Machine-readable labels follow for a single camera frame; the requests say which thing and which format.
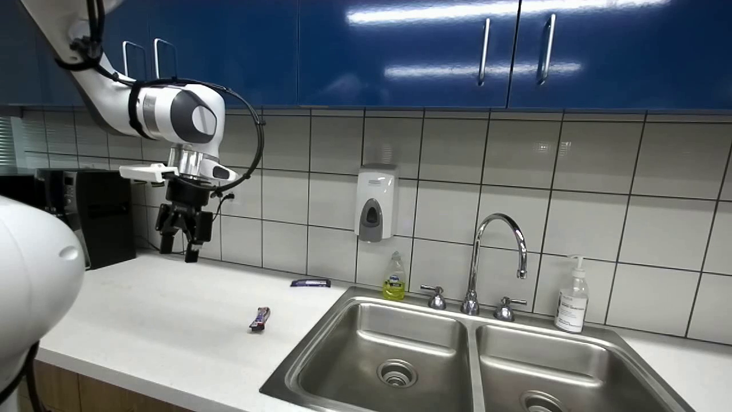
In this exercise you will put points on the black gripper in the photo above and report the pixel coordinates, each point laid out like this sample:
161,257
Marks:
188,197

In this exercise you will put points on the snickers candy bar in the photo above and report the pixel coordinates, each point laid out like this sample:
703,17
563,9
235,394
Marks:
258,319

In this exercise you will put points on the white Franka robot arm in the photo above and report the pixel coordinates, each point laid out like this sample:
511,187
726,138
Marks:
156,107

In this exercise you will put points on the stainless steel double sink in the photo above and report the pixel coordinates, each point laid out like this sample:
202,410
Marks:
426,322

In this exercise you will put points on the black coffee maker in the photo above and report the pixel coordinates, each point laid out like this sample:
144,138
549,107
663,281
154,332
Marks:
106,221

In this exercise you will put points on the dark blue flat wrapper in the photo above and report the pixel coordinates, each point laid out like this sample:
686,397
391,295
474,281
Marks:
310,283

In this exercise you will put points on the wooden lower cabinet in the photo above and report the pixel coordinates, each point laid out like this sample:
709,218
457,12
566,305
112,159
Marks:
92,392

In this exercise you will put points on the chrome gooseneck faucet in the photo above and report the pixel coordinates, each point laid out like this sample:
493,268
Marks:
474,267

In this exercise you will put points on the clear pump soap bottle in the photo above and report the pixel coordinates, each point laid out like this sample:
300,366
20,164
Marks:
570,305

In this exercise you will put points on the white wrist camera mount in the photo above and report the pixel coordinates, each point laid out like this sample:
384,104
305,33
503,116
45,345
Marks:
144,173

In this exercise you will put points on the white wall soap dispenser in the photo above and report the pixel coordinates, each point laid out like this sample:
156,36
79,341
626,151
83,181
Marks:
375,204

